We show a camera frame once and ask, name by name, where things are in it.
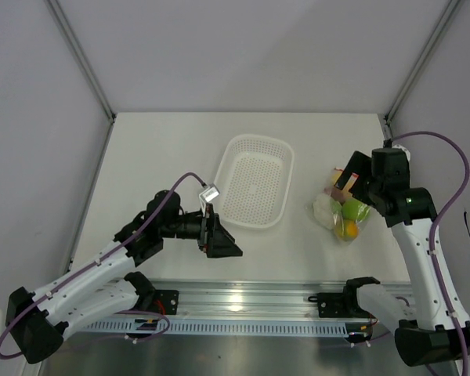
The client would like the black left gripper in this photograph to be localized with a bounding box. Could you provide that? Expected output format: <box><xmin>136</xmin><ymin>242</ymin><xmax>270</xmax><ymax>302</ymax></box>
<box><xmin>161</xmin><ymin>203</ymin><xmax>242</xmax><ymax>258</ymax></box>

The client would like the yellow bell pepper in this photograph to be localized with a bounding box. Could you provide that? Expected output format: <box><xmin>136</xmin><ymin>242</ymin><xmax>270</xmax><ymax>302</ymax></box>
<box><xmin>330</xmin><ymin>168</ymin><xmax>343</xmax><ymax>187</ymax></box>

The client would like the green apple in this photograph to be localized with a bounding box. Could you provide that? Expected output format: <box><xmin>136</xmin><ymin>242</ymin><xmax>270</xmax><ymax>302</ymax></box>
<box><xmin>342</xmin><ymin>198</ymin><xmax>370</xmax><ymax>222</ymax></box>

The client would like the clear orange zip bag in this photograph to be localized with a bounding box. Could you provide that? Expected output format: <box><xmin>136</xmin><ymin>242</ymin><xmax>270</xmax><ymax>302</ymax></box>
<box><xmin>305</xmin><ymin>168</ymin><xmax>371</xmax><ymax>247</ymax></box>

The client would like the white cauliflower with leaves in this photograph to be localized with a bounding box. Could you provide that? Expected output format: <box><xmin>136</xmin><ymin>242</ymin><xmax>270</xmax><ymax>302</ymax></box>
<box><xmin>313</xmin><ymin>193</ymin><xmax>342</xmax><ymax>230</ymax></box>

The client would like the yellow green mango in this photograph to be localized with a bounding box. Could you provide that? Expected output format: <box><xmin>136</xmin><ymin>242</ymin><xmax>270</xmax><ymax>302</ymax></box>
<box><xmin>334</xmin><ymin>219</ymin><xmax>360</xmax><ymax>241</ymax></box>

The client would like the red grape bunch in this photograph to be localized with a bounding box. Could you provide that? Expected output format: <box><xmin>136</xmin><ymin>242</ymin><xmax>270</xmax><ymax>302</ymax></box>
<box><xmin>324</xmin><ymin>186</ymin><xmax>345</xmax><ymax>202</ymax></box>

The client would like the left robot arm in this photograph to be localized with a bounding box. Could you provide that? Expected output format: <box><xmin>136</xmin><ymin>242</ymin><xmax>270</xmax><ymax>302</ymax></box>
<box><xmin>5</xmin><ymin>190</ymin><xmax>243</xmax><ymax>364</ymax></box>

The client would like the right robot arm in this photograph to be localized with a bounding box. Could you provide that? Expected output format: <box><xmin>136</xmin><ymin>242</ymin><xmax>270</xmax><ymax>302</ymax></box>
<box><xmin>335</xmin><ymin>148</ymin><xmax>470</xmax><ymax>374</ymax></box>

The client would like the white perforated plastic basket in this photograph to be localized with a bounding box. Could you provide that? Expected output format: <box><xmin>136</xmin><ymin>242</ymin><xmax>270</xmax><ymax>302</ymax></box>
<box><xmin>215</xmin><ymin>134</ymin><xmax>295</xmax><ymax>230</ymax></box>

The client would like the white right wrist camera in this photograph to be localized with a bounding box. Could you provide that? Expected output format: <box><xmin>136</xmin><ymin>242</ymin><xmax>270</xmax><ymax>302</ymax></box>
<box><xmin>392</xmin><ymin>143</ymin><xmax>411</xmax><ymax>161</ymax></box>

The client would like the aluminium mounting rail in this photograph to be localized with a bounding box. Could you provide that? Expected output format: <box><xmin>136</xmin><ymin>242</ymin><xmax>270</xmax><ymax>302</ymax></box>
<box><xmin>36</xmin><ymin>278</ymin><xmax>465</xmax><ymax>324</ymax></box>

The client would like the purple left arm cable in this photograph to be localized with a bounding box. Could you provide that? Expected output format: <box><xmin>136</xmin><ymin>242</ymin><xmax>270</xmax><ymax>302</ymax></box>
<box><xmin>0</xmin><ymin>172</ymin><xmax>208</xmax><ymax>360</ymax></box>

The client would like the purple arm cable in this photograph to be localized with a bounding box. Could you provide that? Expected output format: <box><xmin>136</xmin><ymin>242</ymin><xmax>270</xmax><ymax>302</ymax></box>
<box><xmin>346</xmin><ymin>131</ymin><xmax>470</xmax><ymax>376</ymax></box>
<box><xmin>0</xmin><ymin>172</ymin><xmax>208</xmax><ymax>360</ymax></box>

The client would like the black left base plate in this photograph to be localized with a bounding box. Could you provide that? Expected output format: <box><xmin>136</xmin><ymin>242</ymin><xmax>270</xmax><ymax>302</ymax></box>
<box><xmin>130</xmin><ymin>290</ymin><xmax>179</xmax><ymax>316</ymax></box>

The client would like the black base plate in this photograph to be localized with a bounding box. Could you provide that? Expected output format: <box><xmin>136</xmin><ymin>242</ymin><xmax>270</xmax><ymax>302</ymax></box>
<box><xmin>307</xmin><ymin>277</ymin><xmax>381</xmax><ymax>319</ymax></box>
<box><xmin>130</xmin><ymin>290</ymin><xmax>179</xmax><ymax>316</ymax></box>

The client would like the white slotted cable duct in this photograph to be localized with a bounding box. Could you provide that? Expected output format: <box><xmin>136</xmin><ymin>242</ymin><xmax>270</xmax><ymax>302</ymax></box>
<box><xmin>79</xmin><ymin>316</ymin><xmax>349</xmax><ymax>338</ymax></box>

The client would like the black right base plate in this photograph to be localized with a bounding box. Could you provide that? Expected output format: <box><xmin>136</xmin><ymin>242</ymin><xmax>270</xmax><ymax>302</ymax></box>
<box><xmin>307</xmin><ymin>277</ymin><xmax>381</xmax><ymax>319</ymax></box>

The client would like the right aluminium frame post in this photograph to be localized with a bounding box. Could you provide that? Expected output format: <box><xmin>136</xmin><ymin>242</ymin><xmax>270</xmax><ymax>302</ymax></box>
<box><xmin>384</xmin><ymin>0</ymin><xmax>465</xmax><ymax>126</ymax></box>

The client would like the aluminium frame post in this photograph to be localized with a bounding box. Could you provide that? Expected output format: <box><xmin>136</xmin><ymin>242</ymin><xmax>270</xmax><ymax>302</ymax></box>
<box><xmin>384</xmin><ymin>0</ymin><xmax>465</xmax><ymax>126</ymax></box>
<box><xmin>43</xmin><ymin>0</ymin><xmax>116</xmax><ymax>123</ymax></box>

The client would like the left aluminium frame post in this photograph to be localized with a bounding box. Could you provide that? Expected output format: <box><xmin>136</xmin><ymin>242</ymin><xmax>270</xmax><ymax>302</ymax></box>
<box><xmin>43</xmin><ymin>0</ymin><xmax>116</xmax><ymax>123</ymax></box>

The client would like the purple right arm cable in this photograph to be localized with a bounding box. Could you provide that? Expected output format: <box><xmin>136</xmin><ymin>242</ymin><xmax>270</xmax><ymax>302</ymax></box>
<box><xmin>346</xmin><ymin>131</ymin><xmax>470</xmax><ymax>376</ymax></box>

